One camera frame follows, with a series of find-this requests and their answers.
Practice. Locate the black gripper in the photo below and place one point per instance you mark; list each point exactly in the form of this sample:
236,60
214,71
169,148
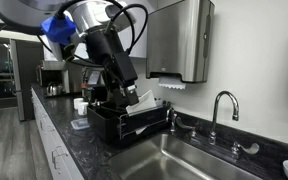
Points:
110,56

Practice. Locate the stainless steel sink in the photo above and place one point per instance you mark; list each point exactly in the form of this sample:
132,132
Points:
170,160

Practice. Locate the translucent plastic food container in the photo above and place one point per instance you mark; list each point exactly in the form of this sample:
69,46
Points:
144,101

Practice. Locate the black coffee machine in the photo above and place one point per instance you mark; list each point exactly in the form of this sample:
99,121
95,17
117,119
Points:
94,93

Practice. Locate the black dish rack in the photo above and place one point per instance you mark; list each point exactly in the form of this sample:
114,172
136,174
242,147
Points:
104,125

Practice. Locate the small framed tablet screen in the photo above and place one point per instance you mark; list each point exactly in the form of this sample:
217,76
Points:
93,76

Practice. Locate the white ceramic mug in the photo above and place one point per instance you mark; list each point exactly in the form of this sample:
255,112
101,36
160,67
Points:
82,109
77,102

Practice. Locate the white paper towel sheet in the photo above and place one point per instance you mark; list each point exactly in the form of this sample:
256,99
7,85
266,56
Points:
172,82

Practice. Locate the clear plastic lid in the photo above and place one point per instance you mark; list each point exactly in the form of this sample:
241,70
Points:
80,124

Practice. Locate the steel kettle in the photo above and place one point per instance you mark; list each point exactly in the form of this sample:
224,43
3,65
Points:
54,90

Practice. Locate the stainless paper towel dispenser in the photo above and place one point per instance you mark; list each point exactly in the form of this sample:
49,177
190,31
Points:
177,40

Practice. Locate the stainless countertop appliance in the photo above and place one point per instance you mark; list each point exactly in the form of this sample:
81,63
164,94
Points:
52,71

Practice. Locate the white base cabinets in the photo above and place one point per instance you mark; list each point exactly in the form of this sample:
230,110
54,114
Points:
47,133

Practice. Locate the chrome gooseneck faucet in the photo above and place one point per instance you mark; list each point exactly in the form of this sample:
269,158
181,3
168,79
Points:
217,103

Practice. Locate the stainless refrigerator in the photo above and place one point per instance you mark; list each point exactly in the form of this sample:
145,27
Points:
27,80

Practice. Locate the white wall cabinets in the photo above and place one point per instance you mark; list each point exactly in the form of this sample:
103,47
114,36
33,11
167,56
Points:
140,46

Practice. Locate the white wrist camera blue mount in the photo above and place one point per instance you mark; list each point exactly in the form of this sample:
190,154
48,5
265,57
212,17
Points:
59,29

